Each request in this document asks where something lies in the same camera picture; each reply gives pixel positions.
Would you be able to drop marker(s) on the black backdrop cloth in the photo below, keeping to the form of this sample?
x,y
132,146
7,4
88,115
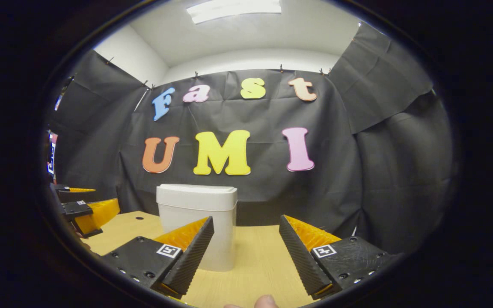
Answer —
x,y
272,192

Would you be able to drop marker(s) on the white desktop garbage bin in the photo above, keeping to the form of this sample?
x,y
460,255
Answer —
x,y
195,201

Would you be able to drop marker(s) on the wooden desktop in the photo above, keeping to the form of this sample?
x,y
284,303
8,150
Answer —
x,y
250,256

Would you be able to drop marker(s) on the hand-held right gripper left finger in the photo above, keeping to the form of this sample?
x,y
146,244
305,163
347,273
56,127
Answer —
x,y
191,256

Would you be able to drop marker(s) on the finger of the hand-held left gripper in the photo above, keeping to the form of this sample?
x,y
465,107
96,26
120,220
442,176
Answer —
x,y
77,208
79,196

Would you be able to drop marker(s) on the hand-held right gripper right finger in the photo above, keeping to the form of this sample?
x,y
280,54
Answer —
x,y
298,261

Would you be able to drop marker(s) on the computer monitor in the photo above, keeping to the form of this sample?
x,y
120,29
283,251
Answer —
x,y
52,154

